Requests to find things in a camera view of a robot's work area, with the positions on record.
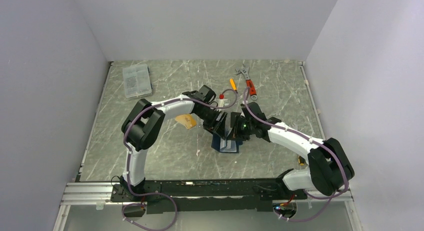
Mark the clear plastic screw box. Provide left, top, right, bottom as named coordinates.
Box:
left=122, top=63, right=153, bottom=99

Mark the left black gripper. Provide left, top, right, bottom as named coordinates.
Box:
left=195, top=106, right=228, bottom=140

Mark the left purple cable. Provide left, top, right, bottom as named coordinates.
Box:
left=121, top=88, right=240, bottom=231

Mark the red handled adjustable wrench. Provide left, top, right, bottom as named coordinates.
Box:
left=235, top=64, right=258, bottom=101

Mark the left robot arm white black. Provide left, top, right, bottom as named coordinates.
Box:
left=120, top=85, right=228, bottom=201

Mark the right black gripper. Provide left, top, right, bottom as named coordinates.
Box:
left=227, top=115, right=255, bottom=142

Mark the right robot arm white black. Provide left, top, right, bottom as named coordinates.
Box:
left=229, top=102, right=355, bottom=199

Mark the purple cable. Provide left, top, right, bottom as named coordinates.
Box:
left=242, top=87, right=350, bottom=223
left=121, top=88, right=240, bottom=231

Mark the aluminium frame rail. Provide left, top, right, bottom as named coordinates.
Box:
left=60, top=182, right=113, bottom=207

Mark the blue leather card holder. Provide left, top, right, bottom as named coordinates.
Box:
left=211, top=134, right=243, bottom=154

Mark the gold card stack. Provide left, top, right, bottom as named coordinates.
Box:
left=174, top=114, right=197, bottom=130

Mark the black card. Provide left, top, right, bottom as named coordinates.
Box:
left=230, top=112, right=241, bottom=122

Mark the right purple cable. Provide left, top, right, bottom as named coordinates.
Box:
left=242, top=87, right=350, bottom=223

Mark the orange handled screwdriver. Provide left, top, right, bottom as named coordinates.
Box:
left=229, top=78, right=238, bottom=93

